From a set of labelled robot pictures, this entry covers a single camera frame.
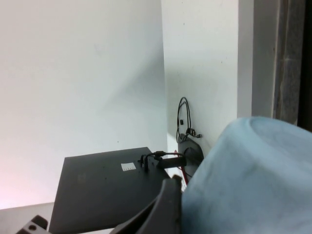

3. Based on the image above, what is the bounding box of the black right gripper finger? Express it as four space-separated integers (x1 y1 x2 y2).
111 175 184 234

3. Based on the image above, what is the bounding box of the light blue marbled cup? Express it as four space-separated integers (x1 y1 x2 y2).
181 116 312 234

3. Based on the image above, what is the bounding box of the black monitor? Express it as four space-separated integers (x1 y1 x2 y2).
48 147 181 233

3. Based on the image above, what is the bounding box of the red cable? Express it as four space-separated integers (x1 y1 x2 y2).
173 151 194 186

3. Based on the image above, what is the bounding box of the black cable with connector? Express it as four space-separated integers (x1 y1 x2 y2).
138 151 189 172

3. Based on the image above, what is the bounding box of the black cable bundle on wall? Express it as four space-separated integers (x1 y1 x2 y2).
175 97 203 142

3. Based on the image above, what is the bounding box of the grey bracket with hole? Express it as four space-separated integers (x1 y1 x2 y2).
14 214 49 234

